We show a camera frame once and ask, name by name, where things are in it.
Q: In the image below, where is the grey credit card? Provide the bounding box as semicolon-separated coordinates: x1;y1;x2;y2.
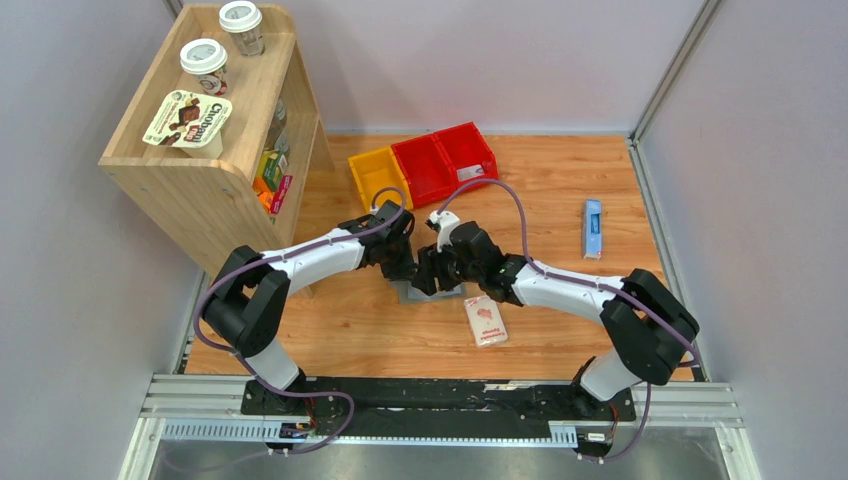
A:
457;164;485;182

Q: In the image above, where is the orange box on shelf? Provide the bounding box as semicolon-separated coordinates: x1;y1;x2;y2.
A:
253;176;276;214

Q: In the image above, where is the clear jar on shelf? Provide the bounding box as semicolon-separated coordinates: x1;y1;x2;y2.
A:
263;97;290;158

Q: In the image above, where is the white lidded cup front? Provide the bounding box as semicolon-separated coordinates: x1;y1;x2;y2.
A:
179;38;229;96

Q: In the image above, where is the Chobani yogurt cup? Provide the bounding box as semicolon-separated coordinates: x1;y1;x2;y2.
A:
142;90;233;159

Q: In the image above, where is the grey slotted cable duct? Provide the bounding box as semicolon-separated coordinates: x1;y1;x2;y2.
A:
160;418;579;448

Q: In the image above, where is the white lidded cup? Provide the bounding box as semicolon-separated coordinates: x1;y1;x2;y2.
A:
179;38;229;96
218;1;265;57

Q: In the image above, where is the grey leather card holder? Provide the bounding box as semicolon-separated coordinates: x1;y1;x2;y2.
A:
390;280;467;304

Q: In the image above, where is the wooden shelf unit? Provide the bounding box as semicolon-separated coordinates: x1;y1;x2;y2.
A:
99;3;334;277

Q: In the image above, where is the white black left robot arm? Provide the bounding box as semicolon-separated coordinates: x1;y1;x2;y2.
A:
193;200;415;415

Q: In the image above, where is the red plastic bin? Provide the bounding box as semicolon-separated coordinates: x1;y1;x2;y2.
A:
434;122;500;187
391;134;458;207

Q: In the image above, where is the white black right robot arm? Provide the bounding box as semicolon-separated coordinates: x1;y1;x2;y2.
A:
413;215;699;419

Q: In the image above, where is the white lidded cup back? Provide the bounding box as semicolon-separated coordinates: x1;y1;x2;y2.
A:
218;1;265;57

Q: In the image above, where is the blue toothbrush package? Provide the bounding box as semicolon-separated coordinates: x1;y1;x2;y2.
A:
581;199;603;260

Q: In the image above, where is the pink box on shelf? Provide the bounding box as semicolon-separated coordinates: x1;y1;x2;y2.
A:
269;174;293;215

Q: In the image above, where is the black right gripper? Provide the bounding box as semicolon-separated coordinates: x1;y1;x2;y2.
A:
412;238;483;296

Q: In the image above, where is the yellow plastic bin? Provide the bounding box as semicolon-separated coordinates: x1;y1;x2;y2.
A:
348;147;414;213

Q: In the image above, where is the red plastic bin middle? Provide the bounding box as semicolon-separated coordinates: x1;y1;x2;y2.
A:
391;134;458;207

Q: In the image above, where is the green box on shelf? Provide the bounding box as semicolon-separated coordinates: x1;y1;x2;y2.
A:
257;150;288;192

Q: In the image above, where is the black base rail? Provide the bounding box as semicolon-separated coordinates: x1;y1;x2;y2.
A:
240;377;636;439

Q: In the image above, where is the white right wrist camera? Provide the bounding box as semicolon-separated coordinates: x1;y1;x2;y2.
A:
426;210;460;253

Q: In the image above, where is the white sponge packet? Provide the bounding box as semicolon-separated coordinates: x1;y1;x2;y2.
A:
463;295;508;348

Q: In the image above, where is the red plastic bin right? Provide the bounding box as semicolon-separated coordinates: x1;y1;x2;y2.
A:
434;122;500;187

